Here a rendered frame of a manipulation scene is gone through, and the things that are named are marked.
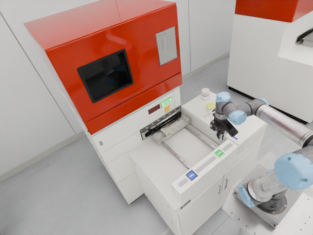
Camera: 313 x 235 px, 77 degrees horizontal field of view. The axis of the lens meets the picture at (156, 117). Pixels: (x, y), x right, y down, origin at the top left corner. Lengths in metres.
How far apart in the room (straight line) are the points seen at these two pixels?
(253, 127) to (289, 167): 0.87
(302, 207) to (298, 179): 0.75
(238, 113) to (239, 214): 0.66
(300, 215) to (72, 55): 1.55
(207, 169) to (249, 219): 0.37
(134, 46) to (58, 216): 2.08
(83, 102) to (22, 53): 1.55
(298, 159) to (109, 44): 1.00
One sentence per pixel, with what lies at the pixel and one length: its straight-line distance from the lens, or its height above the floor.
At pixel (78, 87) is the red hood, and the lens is 1.19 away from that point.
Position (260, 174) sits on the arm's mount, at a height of 0.88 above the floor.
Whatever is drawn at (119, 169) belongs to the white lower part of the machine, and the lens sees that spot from 1.81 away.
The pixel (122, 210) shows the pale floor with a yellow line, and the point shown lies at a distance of 2.40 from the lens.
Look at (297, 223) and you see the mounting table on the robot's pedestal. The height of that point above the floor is 0.82.
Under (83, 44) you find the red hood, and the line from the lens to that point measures 1.13.
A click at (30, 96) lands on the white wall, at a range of 2.85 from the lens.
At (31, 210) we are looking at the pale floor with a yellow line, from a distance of 2.95.
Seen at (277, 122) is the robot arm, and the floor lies 1.45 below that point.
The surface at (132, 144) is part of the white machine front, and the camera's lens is 1.69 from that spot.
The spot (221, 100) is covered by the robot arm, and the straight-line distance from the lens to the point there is 1.08.
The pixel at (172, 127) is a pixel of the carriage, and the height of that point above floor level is 0.88.
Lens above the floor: 2.12
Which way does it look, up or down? 42 degrees down
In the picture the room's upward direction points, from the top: 11 degrees counter-clockwise
